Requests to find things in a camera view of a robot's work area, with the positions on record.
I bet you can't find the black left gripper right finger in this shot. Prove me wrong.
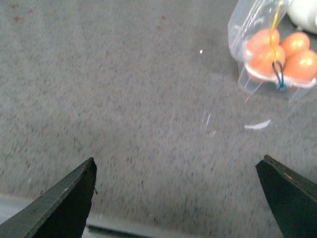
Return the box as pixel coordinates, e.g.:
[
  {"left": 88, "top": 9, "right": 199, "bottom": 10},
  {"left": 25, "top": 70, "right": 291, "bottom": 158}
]
[{"left": 256, "top": 155, "right": 317, "bottom": 238}]

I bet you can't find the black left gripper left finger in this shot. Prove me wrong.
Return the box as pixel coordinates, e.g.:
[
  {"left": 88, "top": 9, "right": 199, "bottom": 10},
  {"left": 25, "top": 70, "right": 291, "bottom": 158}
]
[{"left": 0, "top": 157, "right": 97, "bottom": 238}]

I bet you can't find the brown egg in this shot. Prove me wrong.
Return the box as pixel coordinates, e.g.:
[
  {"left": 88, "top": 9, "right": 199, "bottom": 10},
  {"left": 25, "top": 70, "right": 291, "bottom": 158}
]
[
  {"left": 283, "top": 50, "right": 317, "bottom": 84},
  {"left": 280, "top": 32, "right": 310, "bottom": 58},
  {"left": 248, "top": 45, "right": 285, "bottom": 76},
  {"left": 246, "top": 29, "right": 280, "bottom": 56}
]

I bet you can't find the clear plastic egg box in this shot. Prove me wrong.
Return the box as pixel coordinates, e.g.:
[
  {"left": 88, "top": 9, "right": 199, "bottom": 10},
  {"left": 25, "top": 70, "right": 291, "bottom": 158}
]
[{"left": 228, "top": 0, "right": 317, "bottom": 102}]

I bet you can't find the white soy milk maker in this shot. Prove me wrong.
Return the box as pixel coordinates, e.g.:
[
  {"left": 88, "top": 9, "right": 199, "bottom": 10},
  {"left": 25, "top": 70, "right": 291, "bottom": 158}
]
[{"left": 287, "top": 0, "right": 317, "bottom": 35}]

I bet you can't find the yellow and blue string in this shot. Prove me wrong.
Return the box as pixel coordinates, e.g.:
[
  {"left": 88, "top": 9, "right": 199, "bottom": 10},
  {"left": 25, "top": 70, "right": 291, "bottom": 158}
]
[{"left": 269, "top": 0, "right": 285, "bottom": 91}]

